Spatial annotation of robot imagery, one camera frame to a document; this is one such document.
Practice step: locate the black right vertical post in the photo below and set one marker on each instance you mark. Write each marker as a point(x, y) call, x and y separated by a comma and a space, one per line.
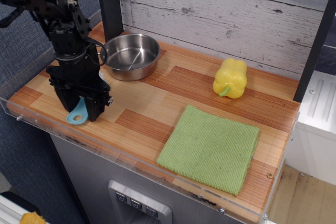
point(316, 48)

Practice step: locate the yellow object bottom left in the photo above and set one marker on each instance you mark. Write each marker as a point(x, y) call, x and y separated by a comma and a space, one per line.
point(32, 218)

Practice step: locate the clear acrylic table guard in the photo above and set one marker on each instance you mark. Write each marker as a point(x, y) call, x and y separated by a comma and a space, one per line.
point(145, 112)

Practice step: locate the black vertical post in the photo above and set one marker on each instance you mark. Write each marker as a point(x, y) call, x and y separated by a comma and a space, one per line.
point(111, 18)
point(316, 48)

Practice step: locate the light blue dish brush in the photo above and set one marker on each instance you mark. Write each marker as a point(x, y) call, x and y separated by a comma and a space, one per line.
point(77, 115)

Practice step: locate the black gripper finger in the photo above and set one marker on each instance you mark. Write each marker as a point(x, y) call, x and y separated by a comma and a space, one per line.
point(94, 106)
point(68, 97)

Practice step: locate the yellow plastic bell pepper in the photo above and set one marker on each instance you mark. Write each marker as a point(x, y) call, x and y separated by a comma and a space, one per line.
point(231, 79)

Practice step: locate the black left vertical post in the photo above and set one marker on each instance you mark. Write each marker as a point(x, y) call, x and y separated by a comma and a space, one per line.
point(111, 18)

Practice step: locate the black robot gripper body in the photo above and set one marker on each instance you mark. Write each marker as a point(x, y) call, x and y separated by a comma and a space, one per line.
point(77, 70)

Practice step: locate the white toy sink unit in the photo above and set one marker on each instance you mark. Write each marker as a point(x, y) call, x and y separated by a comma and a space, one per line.
point(311, 148)

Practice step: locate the silver dispenser button panel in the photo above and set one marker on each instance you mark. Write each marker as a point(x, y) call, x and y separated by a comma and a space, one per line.
point(131, 206)

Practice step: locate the grey toy fridge cabinet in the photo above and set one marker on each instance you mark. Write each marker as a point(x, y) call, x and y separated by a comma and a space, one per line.
point(90, 166)

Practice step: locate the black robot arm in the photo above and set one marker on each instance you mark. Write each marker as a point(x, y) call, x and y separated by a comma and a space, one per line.
point(61, 20)

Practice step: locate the stainless steel pot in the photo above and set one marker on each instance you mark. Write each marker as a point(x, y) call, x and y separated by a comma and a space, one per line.
point(131, 57)

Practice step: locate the green folded towel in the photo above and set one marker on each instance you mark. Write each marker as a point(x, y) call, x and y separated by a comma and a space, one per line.
point(211, 150)

